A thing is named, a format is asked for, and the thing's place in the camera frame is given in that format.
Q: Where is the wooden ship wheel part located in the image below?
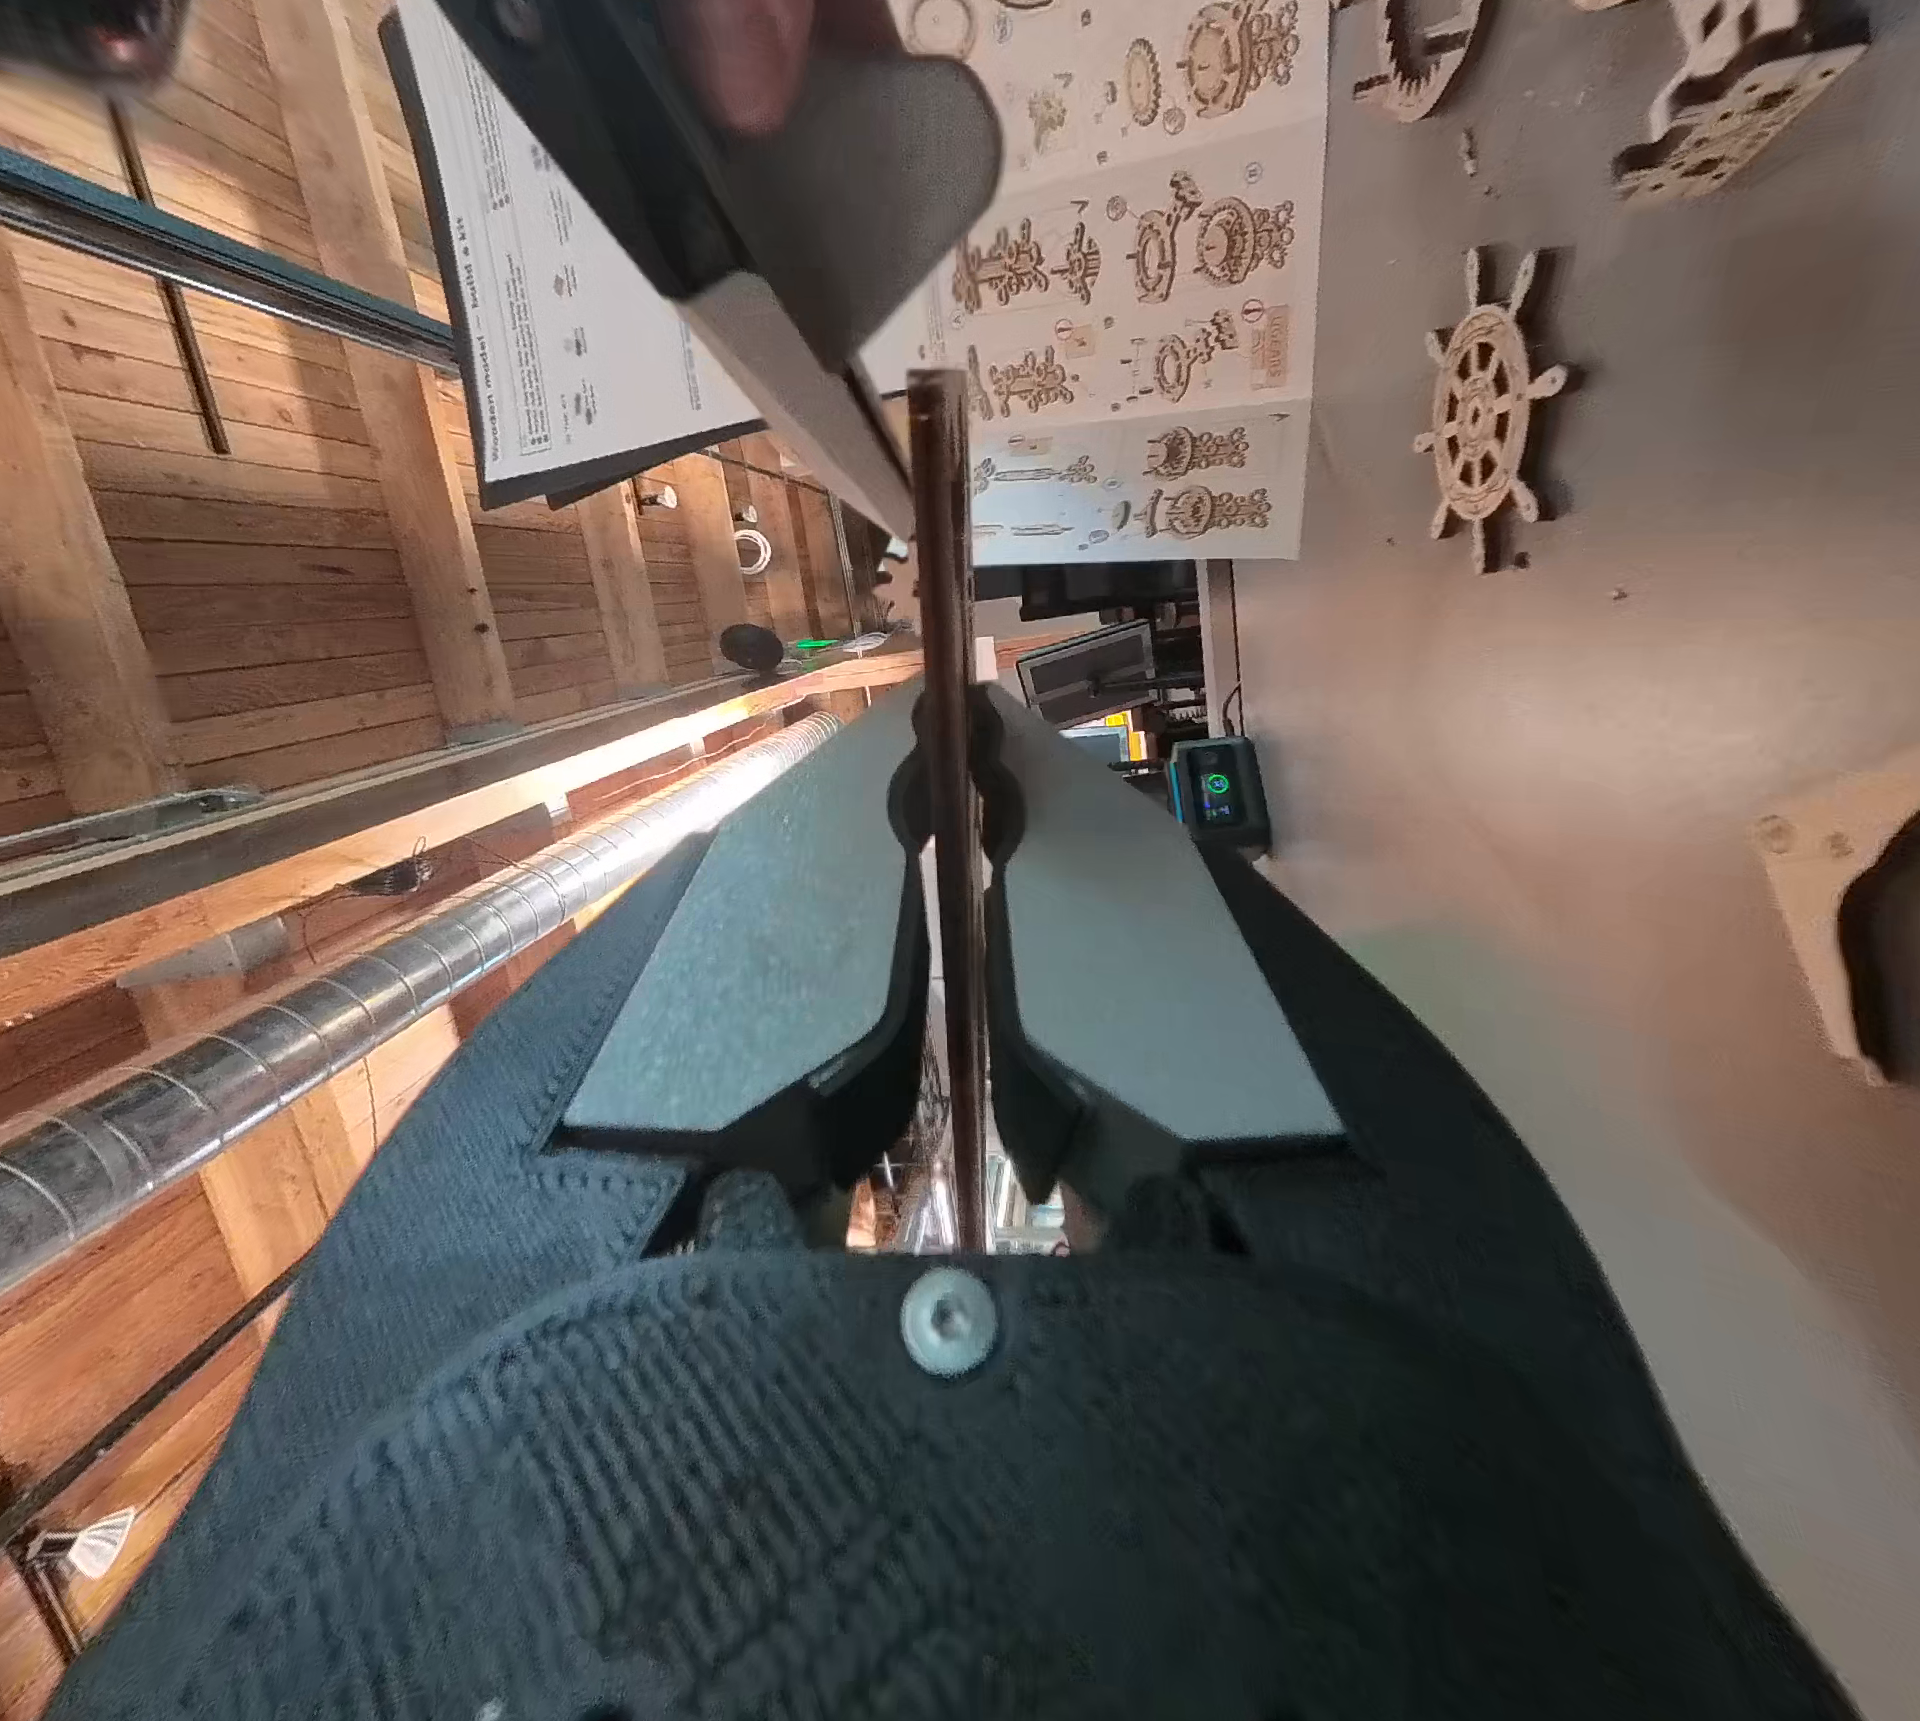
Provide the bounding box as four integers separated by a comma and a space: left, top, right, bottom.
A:
1416, 243, 1578, 577

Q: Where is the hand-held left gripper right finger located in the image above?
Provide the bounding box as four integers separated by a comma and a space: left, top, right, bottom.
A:
976, 683, 1349, 1201

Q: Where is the folded paper instruction sheet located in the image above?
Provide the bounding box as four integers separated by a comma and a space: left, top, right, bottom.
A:
846, 0, 1338, 566

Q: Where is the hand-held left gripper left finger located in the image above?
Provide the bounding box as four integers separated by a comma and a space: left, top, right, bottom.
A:
560, 683, 936, 1192

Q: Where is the wooden parts sheet with cutouts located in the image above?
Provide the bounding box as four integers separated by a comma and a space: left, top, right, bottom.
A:
906, 366, 993, 1252

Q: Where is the wooden round frame part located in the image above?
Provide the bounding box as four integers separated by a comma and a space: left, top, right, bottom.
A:
1536, 0, 1877, 204

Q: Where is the black device with green light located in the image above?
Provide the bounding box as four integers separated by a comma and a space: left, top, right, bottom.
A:
1166, 731, 1277, 857

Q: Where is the wooden strip sheet offcut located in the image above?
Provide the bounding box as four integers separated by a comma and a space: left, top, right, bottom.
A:
1751, 768, 1920, 1091

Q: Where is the computer monitor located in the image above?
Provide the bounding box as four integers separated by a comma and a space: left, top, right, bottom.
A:
1021, 619, 1162, 723

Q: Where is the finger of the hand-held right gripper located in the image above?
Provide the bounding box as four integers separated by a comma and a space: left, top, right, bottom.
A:
679, 264, 924, 542
738, 53, 1008, 366

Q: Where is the silver ventilation duct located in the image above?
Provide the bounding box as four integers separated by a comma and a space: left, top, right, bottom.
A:
0, 707, 841, 1288

